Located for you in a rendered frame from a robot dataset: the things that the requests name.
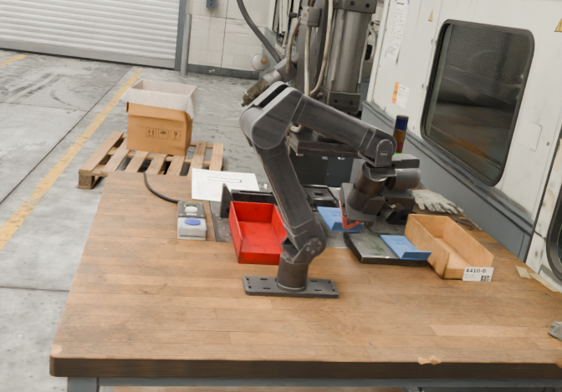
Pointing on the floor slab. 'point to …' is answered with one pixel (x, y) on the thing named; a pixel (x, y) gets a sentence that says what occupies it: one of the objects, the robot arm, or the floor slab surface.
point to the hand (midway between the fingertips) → (346, 226)
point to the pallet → (109, 147)
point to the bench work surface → (286, 314)
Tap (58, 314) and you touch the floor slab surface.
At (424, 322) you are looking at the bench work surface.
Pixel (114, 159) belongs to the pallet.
